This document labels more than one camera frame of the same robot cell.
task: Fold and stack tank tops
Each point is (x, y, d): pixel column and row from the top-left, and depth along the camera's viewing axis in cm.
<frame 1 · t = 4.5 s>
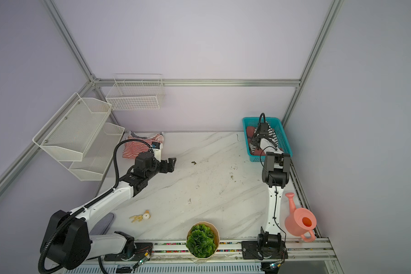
left hand: (166, 159, 86), fingers open
right hand: (252, 139, 112), fingers open
red white striped tank top: (132, 149, 106), point 6 cm above the table
teal plastic basket: (283, 140, 105), point 10 cm above the table
pink watering can: (300, 222, 73), point 11 cm above the table
small yellow white toy: (146, 216, 84), point 2 cm above the table
white mesh lower shelf: (93, 154, 77), point 28 cm above the table

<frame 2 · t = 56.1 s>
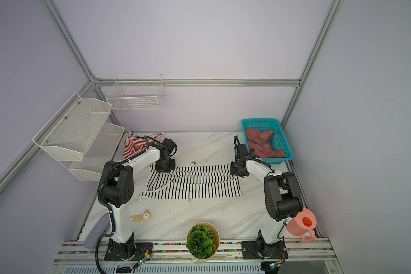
left hand: (168, 171, 96), fingers closed
right hand: (232, 171, 96), fingers closed
black white striped tank top: (203, 180, 97), on the table
the other named things where they were.

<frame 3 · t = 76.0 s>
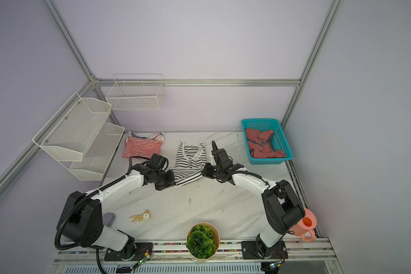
left hand: (174, 184, 87), fingers closed
right hand: (197, 173, 87), fingers closed
black white striped tank top: (190, 161, 105), point 2 cm above the table
the other named things where they were.

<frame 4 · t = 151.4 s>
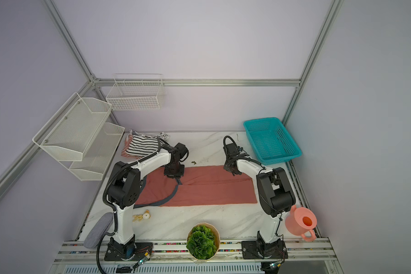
left hand: (175, 178, 94), fingers open
right hand: (226, 167, 98), fingers open
black white striped tank top: (142, 145, 106), point 8 cm above the table
dark red tank top: (200, 185, 98), on the table
